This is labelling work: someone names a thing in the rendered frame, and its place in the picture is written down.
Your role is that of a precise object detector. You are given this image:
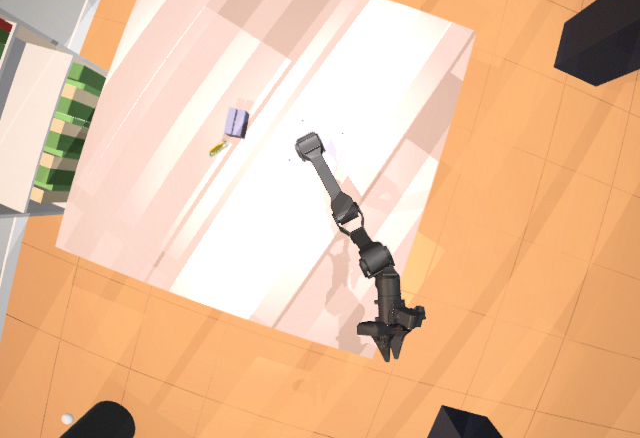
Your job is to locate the gold coin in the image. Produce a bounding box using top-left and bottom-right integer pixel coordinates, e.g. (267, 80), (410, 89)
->
(209, 143), (224, 153)

